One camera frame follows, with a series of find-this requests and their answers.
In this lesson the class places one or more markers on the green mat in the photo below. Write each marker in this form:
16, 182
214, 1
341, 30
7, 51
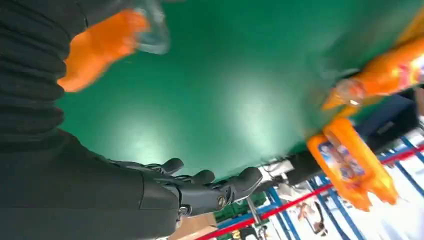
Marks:
215, 82

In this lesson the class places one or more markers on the white table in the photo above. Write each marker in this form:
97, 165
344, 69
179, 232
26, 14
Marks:
275, 169

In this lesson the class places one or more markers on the blue rack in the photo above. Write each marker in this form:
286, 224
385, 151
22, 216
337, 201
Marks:
334, 212

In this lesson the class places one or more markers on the green crate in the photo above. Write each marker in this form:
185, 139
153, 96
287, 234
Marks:
238, 207

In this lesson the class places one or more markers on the black controller device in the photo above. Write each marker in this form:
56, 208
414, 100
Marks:
306, 167

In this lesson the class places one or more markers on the red rail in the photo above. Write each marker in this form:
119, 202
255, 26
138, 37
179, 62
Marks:
298, 200

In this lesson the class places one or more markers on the cardboard box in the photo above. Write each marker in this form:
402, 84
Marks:
193, 227

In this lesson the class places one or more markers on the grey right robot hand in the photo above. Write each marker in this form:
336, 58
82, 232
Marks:
82, 192

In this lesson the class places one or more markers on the black carrying case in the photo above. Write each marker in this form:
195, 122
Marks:
387, 127

